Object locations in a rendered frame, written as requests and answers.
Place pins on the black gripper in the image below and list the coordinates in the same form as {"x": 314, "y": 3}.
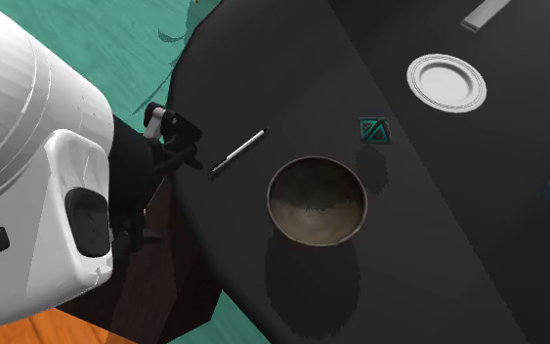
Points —
{"x": 131, "y": 171}

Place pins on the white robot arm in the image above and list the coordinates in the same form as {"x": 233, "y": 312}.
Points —
{"x": 22, "y": 143}

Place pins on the black and white pen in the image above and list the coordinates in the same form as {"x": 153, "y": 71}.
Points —
{"x": 238, "y": 152}

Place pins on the dark maroon robot stand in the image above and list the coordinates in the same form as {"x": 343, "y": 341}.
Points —
{"x": 169, "y": 286}

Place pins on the brown round bowl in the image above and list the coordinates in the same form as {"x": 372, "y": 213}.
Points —
{"x": 317, "y": 209}

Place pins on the teal patterned small box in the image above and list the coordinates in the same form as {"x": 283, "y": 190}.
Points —
{"x": 375, "y": 130}

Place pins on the white round plate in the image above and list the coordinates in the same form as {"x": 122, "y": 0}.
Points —
{"x": 446, "y": 83}

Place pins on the black round table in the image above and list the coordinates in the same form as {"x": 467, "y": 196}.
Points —
{"x": 446, "y": 228}

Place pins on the grey flat bar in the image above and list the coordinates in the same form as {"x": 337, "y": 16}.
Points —
{"x": 484, "y": 14}

